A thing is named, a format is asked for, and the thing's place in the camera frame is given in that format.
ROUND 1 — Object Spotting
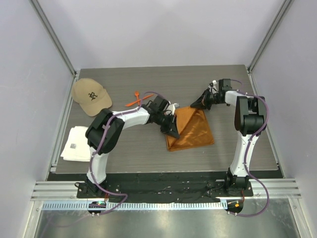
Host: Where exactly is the orange cloth napkin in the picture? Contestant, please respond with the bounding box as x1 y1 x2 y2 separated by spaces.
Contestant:
166 106 214 152

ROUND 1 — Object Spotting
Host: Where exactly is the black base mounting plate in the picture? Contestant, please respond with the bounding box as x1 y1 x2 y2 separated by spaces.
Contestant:
75 172 254 203

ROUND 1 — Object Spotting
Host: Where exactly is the orange plastic fork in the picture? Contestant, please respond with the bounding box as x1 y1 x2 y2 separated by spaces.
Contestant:
134 91 140 105

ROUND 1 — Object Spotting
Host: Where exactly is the white folded towel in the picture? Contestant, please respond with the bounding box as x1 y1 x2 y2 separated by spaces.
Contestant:
60 126 91 162

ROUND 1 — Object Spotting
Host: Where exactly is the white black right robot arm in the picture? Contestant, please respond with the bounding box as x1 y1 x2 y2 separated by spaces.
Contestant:
190 79 269 196

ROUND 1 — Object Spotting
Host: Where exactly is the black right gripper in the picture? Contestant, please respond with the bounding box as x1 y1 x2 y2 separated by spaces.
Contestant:
191 88 223 111

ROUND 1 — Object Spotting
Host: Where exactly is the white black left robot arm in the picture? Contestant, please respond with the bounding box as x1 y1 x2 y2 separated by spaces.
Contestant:
75 95 180 198

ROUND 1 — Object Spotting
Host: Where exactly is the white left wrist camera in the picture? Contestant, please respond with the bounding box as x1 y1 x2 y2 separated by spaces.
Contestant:
167 103 179 115

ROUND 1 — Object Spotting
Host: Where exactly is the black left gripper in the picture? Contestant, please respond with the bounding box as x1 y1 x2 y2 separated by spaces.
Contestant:
156 112 180 140

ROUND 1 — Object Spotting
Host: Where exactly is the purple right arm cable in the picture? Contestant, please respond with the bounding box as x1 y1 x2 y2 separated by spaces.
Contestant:
230 78 270 218

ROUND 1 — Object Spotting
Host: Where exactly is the beige baseball cap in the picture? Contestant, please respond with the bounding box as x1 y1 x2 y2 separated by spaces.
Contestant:
71 78 112 117

